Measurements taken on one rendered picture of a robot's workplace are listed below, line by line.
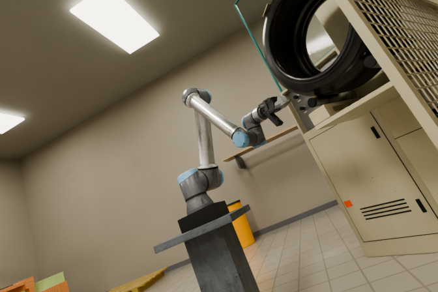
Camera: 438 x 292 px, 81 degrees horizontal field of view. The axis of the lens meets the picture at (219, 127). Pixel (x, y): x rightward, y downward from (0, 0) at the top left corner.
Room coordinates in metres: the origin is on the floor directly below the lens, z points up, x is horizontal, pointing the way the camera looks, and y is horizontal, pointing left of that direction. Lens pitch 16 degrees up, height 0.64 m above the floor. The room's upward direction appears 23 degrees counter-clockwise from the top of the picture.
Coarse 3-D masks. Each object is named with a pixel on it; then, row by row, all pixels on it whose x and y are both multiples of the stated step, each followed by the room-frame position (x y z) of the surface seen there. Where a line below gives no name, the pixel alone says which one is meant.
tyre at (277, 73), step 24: (288, 0) 1.10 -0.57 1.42; (312, 0) 1.14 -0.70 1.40; (360, 0) 0.80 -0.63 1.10; (264, 24) 1.10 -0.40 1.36; (288, 24) 1.23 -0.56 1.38; (264, 48) 1.15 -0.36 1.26; (288, 48) 1.30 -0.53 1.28; (360, 48) 0.88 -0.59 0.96; (288, 72) 1.28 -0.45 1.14; (312, 72) 1.30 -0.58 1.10; (336, 72) 0.96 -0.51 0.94; (360, 72) 0.96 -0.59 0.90
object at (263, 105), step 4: (276, 96) 1.38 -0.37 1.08; (264, 100) 1.37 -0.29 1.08; (268, 100) 1.37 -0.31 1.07; (272, 100) 1.35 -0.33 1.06; (276, 100) 1.38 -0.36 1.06; (260, 104) 1.43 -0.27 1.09; (264, 104) 1.38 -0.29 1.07; (268, 104) 1.38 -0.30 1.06; (272, 104) 1.35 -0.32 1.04; (260, 108) 1.43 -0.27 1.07; (264, 108) 1.42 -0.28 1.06; (268, 108) 1.38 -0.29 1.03; (280, 108) 1.37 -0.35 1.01; (260, 112) 1.43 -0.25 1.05; (264, 112) 1.43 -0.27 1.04; (268, 112) 1.39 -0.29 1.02; (272, 112) 1.39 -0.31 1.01; (264, 116) 1.44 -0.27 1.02
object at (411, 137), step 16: (320, 16) 1.26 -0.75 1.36; (336, 16) 1.21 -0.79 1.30; (336, 32) 1.24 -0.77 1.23; (400, 96) 1.18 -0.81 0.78; (384, 112) 1.25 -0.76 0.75; (400, 112) 1.21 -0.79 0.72; (400, 128) 1.24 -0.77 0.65; (416, 128) 1.19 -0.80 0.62; (400, 144) 1.27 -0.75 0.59; (416, 144) 1.22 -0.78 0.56; (432, 144) 1.18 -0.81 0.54; (416, 160) 1.25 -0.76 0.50; (432, 160) 1.21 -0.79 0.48; (432, 176) 1.24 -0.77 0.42; (432, 192) 1.27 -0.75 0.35
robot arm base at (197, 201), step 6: (204, 192) 1.71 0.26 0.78; (192, 198) 1.67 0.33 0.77; (198, 198) 1.67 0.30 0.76; (204, 198) 1.68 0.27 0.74; (210, 198) 1.72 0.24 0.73; (186, 204) 1.70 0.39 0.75; (192, 204) 1.66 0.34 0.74; (198, 204) 1.65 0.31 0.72; (204, 204) 1.66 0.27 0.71; (186, 210) 1.70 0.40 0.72; (192, 210) 1.65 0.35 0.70
